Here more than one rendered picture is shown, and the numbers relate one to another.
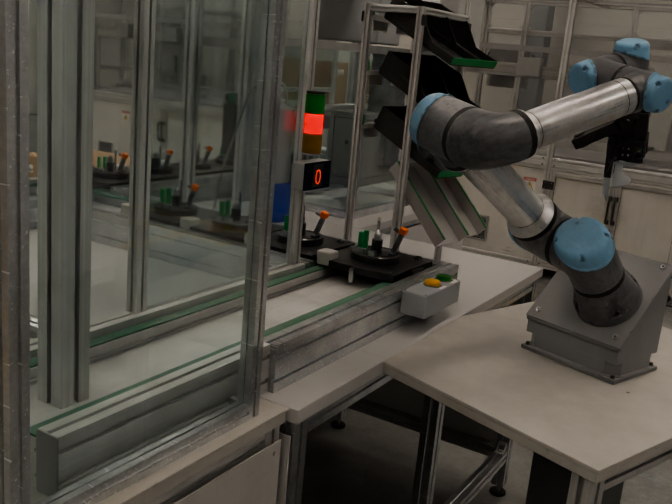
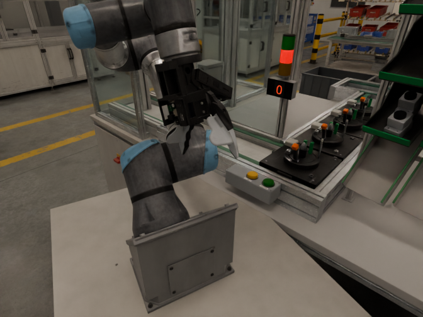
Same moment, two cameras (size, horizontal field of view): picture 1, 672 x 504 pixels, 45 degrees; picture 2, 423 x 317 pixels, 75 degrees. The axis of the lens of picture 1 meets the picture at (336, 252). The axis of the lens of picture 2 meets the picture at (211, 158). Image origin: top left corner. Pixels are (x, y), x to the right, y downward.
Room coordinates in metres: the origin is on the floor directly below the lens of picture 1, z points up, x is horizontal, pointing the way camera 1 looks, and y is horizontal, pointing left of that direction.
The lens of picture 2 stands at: (2.04, -1.13, 1.55)
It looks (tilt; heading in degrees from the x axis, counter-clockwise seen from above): 31 degrees down; 103
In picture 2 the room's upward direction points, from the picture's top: straight up
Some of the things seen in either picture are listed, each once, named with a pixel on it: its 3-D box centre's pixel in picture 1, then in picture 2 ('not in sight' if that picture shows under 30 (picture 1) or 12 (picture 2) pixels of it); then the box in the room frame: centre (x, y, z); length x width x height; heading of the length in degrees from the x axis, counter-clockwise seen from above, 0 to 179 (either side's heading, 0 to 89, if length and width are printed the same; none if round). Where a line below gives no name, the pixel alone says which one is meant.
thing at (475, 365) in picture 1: (577, 363); (184, 264); (1.83, -0.60, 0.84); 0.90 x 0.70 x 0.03; 130
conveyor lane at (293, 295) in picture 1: (307, 300); (244, 147); (1.93, 0.06, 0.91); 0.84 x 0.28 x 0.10; 150
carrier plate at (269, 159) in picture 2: (375, 261); (300, 162); (2.18, -0.11, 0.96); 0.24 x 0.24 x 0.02; 60
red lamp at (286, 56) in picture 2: (313, 123); (286, 55); (2.08, 0.09, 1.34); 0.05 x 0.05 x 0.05
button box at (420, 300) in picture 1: (431, 295); (252, 182); (2.00, -0.25, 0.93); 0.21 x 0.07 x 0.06; 150
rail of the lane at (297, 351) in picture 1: (373, 312); (224, 162); (1.87, -0.10, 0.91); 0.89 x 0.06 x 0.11; 150
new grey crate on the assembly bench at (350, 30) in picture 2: not in sight; (347, 31); (3.39, 5.46, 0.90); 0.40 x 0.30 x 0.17; 62
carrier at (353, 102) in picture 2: not in sight; (364, 104); (2.56, 0.53, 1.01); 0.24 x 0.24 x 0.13; 60
